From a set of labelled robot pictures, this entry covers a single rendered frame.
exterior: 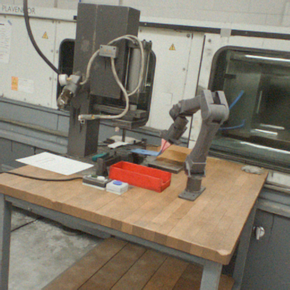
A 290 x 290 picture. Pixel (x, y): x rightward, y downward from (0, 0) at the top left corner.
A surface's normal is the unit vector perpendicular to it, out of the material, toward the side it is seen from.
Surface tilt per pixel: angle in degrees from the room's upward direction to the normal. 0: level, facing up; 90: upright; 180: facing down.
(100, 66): 90
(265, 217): 90
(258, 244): 90
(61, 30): 90
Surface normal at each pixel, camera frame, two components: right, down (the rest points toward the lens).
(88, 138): 0.91, 0.21
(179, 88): -0.46, 0.16
